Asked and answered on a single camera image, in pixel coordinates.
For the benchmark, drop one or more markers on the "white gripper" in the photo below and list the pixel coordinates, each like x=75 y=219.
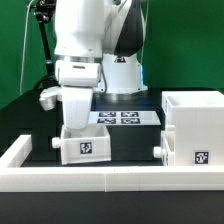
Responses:
x=76 y=104

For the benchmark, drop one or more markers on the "white drawer tray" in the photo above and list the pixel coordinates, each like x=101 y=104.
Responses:
x=165 y=151
x=84 y=146

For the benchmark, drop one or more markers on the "white front drawer tray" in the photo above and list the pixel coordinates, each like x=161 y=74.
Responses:
x=165 y=151

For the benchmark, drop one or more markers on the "white drawer cabinet box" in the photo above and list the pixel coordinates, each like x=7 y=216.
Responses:
x=197 y=120

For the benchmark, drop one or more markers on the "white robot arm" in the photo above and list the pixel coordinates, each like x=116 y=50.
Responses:
x=85 y=31

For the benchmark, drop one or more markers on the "white marker tag plate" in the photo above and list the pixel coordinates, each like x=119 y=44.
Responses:
x=126 y=118

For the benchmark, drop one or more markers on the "black camera stand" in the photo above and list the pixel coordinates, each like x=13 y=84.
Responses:
x=43 y=12

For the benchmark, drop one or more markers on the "white U-shaped table frame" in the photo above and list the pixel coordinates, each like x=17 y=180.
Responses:
x=15 y=177

